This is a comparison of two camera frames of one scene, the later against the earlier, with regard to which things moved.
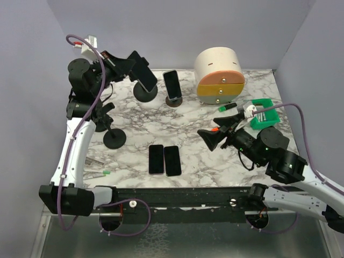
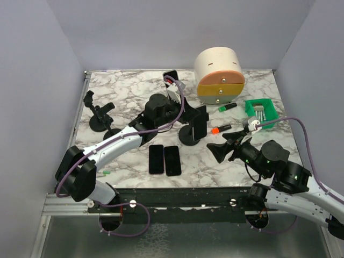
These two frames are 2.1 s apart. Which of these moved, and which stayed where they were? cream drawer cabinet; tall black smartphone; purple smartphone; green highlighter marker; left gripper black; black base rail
Moved: left gripper black
Stayed: cream drawer cabinet; green highlighter marker; black base rail; tall black smartphone; purple smartphone
